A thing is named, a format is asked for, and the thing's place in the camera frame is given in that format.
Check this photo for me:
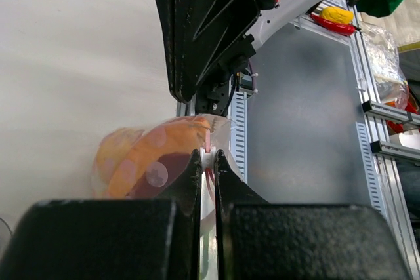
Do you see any yellow corn toy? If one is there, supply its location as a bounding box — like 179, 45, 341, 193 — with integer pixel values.
320, 7, 354, 24

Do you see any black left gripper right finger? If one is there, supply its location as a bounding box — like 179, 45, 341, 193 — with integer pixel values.
214, 150, 410, 279

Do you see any aluminium table edge rail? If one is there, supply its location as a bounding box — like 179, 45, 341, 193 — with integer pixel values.
176, 95, 196, 117

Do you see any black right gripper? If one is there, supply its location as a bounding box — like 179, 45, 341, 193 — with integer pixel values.
155, 0, 279, 103

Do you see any side aluminium frame shelf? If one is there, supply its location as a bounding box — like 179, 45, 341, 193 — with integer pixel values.
293, 0, 420, 280

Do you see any red chili pepper toy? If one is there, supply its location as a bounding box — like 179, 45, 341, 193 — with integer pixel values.
310, 14, 360, 36

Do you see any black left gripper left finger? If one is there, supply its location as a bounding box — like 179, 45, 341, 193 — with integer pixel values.
1, 151, 202, 279

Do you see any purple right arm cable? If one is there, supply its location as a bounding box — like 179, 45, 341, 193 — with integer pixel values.
241, 58, 260, 97

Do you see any crumpled clear plastic bag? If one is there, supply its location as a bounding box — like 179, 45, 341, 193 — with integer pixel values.
360, 22, 410, 110

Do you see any red yellow mango slice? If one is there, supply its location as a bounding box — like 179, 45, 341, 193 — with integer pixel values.
93, 115, 213, 199

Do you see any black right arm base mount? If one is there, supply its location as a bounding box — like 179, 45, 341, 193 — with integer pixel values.
195, 35, 255, 117

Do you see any white slotted cable duct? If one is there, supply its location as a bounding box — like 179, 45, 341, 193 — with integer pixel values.
230, 92, 248, 183

